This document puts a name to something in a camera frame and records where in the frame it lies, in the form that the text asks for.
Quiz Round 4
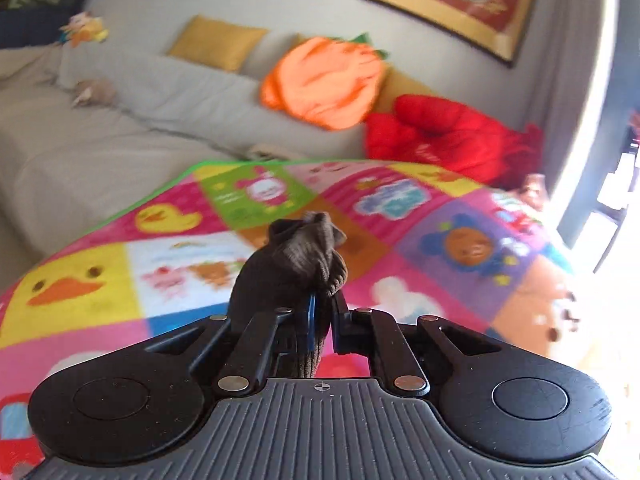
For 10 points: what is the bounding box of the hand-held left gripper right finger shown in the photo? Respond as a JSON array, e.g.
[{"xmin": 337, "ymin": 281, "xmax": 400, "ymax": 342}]
[{"xmin": 332, "ymin": 292, "xmax": 506, "ymax": 397}]

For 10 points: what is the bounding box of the red plush cushion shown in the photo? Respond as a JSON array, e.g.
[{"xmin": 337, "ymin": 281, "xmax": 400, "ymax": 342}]
[{"xmin": 364, "ymin": 94, "xmax": 546, "ymax": 188}]

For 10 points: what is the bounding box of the colourful cartoon printed mat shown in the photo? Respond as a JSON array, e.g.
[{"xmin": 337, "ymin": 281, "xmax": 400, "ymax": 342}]
[{"xmin": 0, "ymin": 159, "xmax": 581, "ymax": 466}]

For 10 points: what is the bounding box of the pink cloth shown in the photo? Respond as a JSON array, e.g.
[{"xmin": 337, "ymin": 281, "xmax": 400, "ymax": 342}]
[{"xmin": 517, "ymin": 174, "xmax": 547, "ymax": 211}]

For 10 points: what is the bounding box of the grey curtain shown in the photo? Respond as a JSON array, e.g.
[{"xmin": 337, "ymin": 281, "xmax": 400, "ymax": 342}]
[{"xmin": 522, "ymin": 0, "xmax": 621, "ymax": 201}]

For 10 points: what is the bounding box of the orange pumpkin plush cushion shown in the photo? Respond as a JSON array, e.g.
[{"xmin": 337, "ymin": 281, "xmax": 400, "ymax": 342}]
[{"xmin": 259, "ymin": 31, "xmax": 392, "ymax": 132}]

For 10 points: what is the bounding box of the yellow haired doll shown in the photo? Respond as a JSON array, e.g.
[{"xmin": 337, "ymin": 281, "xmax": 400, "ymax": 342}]
[{"xmin": 59, "ymin": 11, "xmax": 110, "ymax": 49}]

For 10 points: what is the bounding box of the brown dotted corduroy garment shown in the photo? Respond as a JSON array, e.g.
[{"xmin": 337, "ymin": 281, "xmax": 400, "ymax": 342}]
[{"xmin": 227, "ymin": 211, "xmax": 349, "ymax": 380}]

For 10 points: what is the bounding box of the black television screen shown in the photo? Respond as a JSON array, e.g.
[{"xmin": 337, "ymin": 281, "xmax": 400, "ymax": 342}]
[{"xmin": 0, "ymin": 0, "xmax": 93, "ymax": 51}]

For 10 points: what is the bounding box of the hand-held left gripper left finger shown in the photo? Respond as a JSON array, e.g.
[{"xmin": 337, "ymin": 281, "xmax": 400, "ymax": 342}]
[{"xmin": 145, "ymin": 294, "xmax": 317, "ymax": 397}]

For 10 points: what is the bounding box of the grey covered sofa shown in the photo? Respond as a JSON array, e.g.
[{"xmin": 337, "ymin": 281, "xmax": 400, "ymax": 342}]
[{"xmin": 0, "ymin": 42, "xmax": 371, "ymax": 271}]

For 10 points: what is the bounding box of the yellow cushion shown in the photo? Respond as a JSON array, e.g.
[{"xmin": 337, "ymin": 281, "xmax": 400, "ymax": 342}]
[
  {"xmin": 372, "ymin": 66, "xmax": 438, "ymax": 116},
  {"xmin": 166, "ymin": 14, "xmax": 270, "ymax": 73}
]

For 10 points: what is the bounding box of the small beige plush toy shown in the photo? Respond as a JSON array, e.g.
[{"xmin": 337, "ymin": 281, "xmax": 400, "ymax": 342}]
[{"xmin": 71, "ymin": 79, "xmax": 117, "ymax": 109}]

